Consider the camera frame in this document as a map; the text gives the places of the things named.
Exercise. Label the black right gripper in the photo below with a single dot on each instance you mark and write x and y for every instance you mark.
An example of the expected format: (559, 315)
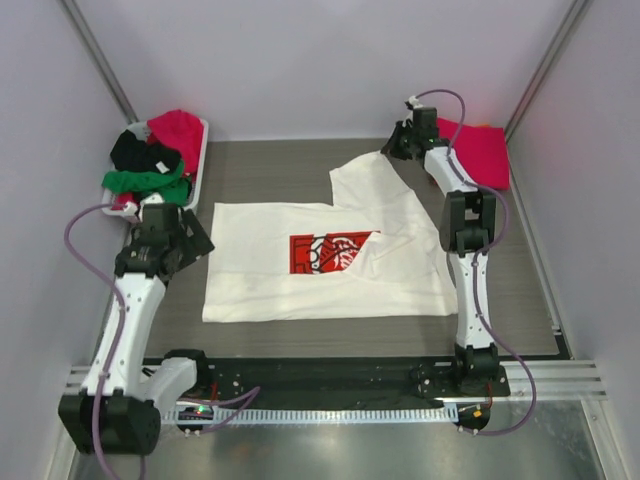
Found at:
(390, 147)

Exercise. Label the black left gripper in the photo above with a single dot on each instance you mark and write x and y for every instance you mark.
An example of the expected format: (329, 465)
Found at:
(197, 242)

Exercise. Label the white printed t-shirt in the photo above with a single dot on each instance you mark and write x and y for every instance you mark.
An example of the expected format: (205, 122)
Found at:
(372, 252)

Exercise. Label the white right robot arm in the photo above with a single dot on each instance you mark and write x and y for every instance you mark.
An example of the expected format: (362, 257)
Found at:
(466, 231)

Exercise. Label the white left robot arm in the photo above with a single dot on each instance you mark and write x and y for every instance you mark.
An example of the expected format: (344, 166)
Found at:
(117, 410)

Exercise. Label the crumpled green t-shirt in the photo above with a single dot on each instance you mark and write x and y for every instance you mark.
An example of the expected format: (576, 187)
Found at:
(173, 186)

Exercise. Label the folded pink t-shirt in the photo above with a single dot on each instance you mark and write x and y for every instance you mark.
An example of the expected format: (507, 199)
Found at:
(448, 129)

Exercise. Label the crumpled pink t-shirt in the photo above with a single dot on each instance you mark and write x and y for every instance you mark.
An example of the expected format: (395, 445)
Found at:
(181, 131)

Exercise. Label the crumpled black t-shirt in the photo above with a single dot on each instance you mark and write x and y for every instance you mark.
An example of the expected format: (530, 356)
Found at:
(133, 155)

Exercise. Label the white plastic laundry basket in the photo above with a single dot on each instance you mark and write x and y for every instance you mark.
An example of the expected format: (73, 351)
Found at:
(127, 205)

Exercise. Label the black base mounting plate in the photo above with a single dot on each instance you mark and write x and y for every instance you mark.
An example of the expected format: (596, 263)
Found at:
(347, 384)

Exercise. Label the right aluminium frame post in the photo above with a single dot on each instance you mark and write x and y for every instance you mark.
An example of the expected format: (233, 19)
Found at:
(558, 43)

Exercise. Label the aluminium frame post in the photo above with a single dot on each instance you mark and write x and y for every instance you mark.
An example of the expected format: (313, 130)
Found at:
(558, 43)
(98, 58)

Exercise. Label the white slotted cable duct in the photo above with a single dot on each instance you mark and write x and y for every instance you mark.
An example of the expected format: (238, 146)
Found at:
(200, 415)

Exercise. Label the left aluminium frame post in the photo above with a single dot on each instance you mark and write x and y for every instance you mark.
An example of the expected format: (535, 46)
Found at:
(98, 58)

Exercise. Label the aluminium front rail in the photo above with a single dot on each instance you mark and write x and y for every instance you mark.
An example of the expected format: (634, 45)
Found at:
(551, 379)

